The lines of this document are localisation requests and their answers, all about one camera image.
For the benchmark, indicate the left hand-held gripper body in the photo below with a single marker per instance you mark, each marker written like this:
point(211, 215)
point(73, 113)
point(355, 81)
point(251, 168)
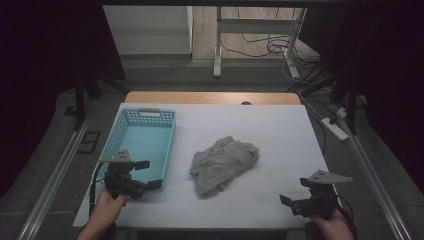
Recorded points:
point(121, 180)

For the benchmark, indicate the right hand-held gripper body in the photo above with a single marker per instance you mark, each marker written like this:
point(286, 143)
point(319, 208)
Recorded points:
point(318, 200)

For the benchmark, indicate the light blue plastic basket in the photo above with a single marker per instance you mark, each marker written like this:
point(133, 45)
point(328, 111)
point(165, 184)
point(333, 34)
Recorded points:
point(150, 140)

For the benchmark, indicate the grey cloth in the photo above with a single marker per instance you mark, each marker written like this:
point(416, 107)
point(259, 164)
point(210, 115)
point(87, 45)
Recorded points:
point(223, 163)

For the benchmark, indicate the person's right hand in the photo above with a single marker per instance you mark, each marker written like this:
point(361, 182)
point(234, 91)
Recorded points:
point(330, 228)

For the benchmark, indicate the black floor plate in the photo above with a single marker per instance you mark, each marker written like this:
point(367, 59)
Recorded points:
point(89, 142)

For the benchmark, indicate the white foam board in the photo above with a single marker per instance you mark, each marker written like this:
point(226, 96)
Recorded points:
point(273, 133)

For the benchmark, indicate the white power strip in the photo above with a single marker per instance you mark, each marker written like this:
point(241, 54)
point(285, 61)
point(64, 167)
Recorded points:
point(335, 129)

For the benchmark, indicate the black metal stand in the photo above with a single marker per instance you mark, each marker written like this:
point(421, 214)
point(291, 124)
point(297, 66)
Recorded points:
point(79, 100)
point(351, 106)

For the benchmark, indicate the wooden table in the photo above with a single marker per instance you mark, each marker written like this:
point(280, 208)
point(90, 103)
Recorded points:
point(200, 97)

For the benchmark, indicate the white cabinet panel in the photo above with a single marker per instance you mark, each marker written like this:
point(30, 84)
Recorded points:
point(150, 30)

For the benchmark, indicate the dark curtain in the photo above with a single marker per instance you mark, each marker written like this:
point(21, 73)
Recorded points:
point(393, 66)
point(40, 66)

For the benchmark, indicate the aluminium rail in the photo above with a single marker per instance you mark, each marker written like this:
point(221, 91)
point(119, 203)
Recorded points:
point(53, 183)
point(376, 180)

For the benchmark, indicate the white metal desk frame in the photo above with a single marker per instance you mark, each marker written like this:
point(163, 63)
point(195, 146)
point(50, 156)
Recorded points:
point(218, 50)

